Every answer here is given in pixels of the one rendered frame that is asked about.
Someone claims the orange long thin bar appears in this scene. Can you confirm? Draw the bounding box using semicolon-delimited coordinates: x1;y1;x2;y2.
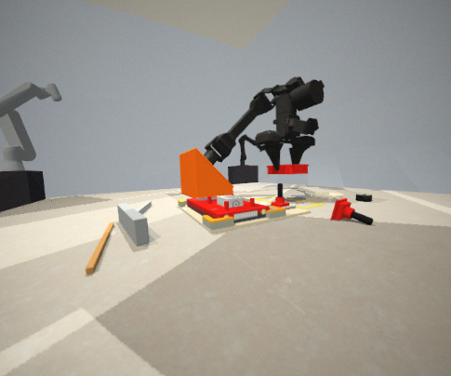
86;222;114;275

